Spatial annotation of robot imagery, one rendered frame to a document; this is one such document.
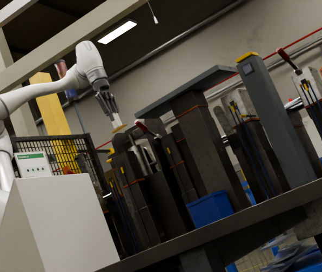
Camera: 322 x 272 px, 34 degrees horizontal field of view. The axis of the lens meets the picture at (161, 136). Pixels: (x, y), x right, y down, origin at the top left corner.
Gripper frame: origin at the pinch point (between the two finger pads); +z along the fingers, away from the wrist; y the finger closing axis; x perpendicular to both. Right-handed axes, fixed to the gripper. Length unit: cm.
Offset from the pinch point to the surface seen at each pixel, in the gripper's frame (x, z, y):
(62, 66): -66, -72, -65
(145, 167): 19.6, 30.0, 22.9
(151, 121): 29.6, 14.7, 20.8
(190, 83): 60, 16, 40
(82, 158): -14.1, 11.4, 15.0
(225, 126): 54, 29, 14
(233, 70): 72, 17, 29
